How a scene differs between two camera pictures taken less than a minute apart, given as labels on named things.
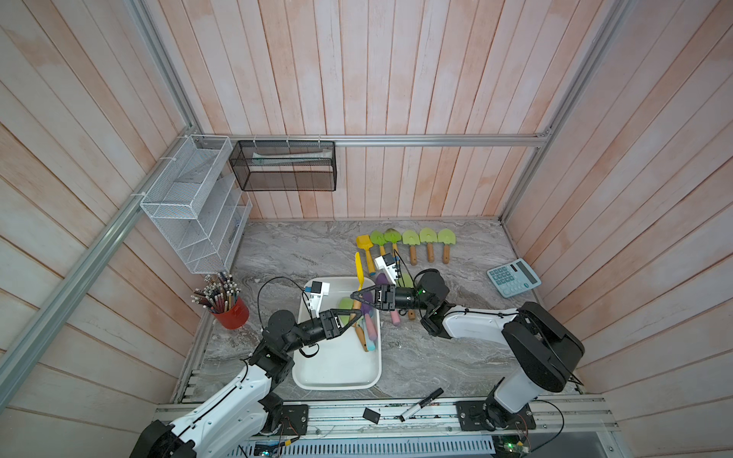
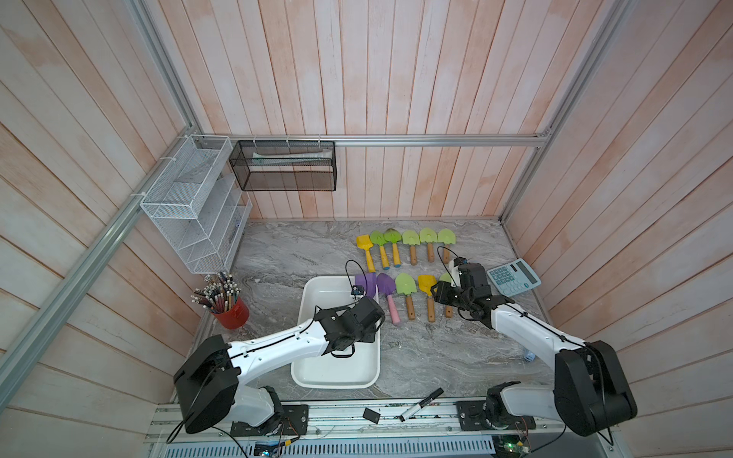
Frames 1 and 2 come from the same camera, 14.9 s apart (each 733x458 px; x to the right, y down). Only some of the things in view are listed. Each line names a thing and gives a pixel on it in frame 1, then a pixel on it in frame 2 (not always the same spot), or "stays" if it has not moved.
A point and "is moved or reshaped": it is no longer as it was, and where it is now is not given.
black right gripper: (387, 299) → (442, 291)
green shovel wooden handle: (447, 237) stays
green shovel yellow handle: (378, 239) stays
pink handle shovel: (384, 280) stays
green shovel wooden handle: (411, 239) stays
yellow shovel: (360, 270) is moved or reshaped
